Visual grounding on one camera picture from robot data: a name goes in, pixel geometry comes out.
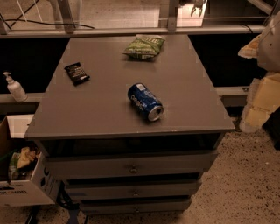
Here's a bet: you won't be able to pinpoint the white cardboard box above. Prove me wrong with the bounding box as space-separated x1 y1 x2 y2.
0 115 60 207

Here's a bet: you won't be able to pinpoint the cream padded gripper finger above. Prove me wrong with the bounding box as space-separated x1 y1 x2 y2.
238 35 261 59
239 73 280 133

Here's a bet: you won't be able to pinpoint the green jalapeno chip bag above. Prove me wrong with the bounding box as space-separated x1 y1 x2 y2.
122 34 165 60

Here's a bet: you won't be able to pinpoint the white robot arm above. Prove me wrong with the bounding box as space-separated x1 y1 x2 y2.
238 12 280 133

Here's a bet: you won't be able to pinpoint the white pump bottle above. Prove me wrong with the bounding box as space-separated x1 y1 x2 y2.
3 72 27 102

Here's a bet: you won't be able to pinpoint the grey drawer cabinet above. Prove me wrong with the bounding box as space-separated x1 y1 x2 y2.
26 35 234 214

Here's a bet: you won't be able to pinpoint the black cable on shelf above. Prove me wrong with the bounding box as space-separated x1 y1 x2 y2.
0 12 96 30

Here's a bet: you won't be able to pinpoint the blue pepsi can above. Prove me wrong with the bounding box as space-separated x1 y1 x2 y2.
128 83 164 122

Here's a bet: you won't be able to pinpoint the black snack packet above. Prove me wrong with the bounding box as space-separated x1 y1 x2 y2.
65 62 90 86

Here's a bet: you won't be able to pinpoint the snack bags in box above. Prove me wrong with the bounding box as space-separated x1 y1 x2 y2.
8 146 40 180

